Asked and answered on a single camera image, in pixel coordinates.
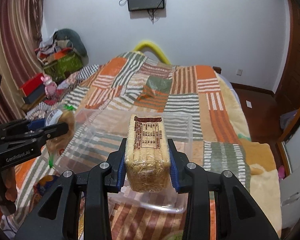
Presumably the green-edged biscuit stick bag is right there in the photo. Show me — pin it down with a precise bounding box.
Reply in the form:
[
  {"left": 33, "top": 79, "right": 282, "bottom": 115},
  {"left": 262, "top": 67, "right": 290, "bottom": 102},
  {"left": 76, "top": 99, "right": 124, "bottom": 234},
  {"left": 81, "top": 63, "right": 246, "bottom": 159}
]
[{"left": 45, "top": 104, "right": 76, "bottom": 168}]

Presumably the wafer biscuit block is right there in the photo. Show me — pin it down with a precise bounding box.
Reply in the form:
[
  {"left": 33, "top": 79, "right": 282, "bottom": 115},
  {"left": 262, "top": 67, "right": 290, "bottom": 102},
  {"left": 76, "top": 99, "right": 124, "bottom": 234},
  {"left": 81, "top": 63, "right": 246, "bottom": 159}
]
[{"left": 125, "top": 115, "right": 171, "bottom": 193}]

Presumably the person left hand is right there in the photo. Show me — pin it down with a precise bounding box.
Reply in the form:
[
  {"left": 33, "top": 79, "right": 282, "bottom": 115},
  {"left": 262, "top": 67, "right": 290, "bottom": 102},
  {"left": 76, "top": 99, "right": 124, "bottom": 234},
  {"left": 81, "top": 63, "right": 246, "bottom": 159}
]
[{"left": 0, "top": 167, "right": 18, "bottom": 216}]

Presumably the red box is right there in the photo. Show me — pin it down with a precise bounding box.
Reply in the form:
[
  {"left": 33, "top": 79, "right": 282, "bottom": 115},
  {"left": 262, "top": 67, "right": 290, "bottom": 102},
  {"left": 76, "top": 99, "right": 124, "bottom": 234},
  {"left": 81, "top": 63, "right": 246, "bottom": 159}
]
[{"left": 19, "top": 73, "right": 44, "bottom": 97}]

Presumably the pink plush toy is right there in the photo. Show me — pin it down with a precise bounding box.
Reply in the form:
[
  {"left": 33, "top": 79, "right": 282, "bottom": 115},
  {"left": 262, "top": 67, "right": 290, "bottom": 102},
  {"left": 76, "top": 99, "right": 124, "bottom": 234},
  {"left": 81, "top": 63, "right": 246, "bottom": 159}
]
[{"left": 41, "top": 74, "right": 57, "bottom": 98}]

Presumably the patchwork orange green blanket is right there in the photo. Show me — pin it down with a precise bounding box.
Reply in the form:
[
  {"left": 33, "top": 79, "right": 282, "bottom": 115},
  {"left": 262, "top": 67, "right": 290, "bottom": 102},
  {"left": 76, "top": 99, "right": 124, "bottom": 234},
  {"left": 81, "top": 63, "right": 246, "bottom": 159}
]
[{"left": 1, "top": 52, "right": 282, "bottom": 234}]

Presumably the clear plastic storage bin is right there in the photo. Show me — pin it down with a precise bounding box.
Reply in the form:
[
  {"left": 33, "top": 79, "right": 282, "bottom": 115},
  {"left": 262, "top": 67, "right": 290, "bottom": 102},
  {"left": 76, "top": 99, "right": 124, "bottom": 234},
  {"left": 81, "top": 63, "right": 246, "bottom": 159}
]
[{"left": 53, "top": 109, "right": 193, "bottom": 213}]

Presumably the pile of clothes and boxes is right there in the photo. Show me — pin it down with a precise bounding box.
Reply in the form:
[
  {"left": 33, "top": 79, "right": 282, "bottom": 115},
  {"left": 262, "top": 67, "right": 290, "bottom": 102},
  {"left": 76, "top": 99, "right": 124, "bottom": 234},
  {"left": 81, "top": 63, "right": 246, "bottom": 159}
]
[{"left": 34, "top": 28, "right": 89, "bottom": 83}]

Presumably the striped red curtain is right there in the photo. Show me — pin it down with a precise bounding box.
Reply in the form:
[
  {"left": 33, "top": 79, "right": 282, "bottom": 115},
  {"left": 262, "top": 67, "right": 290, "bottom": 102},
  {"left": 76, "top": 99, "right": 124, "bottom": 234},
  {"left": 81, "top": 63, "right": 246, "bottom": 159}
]
[{"left": 0, "top": 0, "right": 43, "bottom": 124}]

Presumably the brown wooden door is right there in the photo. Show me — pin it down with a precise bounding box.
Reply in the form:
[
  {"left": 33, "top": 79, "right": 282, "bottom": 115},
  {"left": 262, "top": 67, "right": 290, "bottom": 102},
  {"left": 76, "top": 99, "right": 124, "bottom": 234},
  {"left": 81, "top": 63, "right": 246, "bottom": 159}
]
[{"left": 274, "top": 0, "right": 300, "bottom": 114}]

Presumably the yellow curved tube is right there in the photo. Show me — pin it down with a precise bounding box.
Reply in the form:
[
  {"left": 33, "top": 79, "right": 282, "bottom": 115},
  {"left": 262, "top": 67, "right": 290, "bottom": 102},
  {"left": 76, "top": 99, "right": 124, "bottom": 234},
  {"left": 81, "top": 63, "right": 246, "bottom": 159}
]
[{"left": 133, "top": 40, "right": 171, "bottom": 64}]

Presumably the white wall socket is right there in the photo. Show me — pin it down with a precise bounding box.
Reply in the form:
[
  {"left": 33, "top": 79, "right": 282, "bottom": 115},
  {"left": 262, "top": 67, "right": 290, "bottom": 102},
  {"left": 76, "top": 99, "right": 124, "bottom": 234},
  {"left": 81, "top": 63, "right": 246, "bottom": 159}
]
[{"left": 236, "top": 69, "right": 243, "bottom": 76}]

